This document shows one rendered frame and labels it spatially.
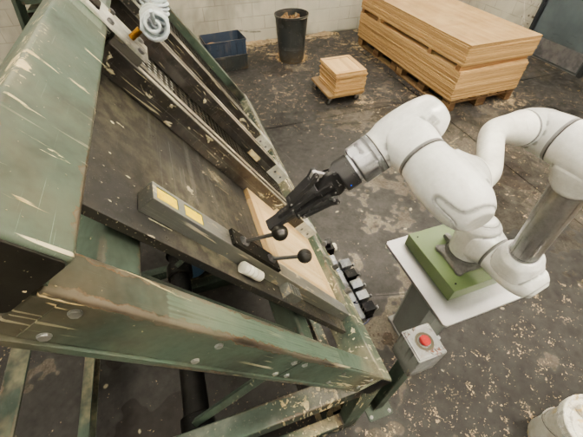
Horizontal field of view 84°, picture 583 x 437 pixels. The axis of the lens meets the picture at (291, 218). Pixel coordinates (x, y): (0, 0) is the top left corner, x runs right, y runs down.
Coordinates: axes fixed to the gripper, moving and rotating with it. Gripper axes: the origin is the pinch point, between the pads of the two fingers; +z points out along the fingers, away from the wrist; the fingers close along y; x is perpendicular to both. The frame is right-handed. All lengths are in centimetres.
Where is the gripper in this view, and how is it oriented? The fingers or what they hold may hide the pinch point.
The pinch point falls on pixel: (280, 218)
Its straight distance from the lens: 75.3
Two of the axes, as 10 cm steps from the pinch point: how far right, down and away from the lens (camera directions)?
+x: 3.2, 7.0, -6.4
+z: -8.0, 5.5, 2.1
